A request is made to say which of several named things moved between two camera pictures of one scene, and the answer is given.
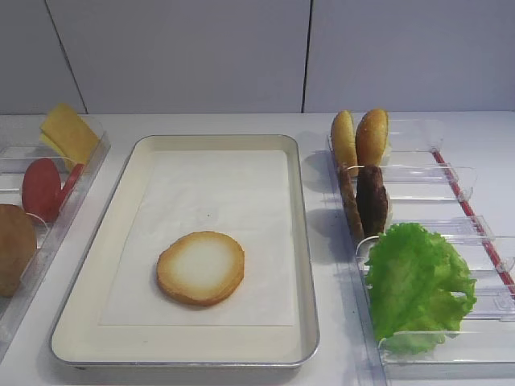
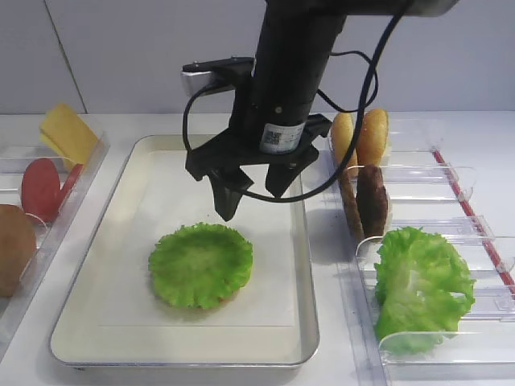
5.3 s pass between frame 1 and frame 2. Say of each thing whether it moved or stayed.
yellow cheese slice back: stayed
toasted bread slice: moved
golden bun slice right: stayed
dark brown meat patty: stayed
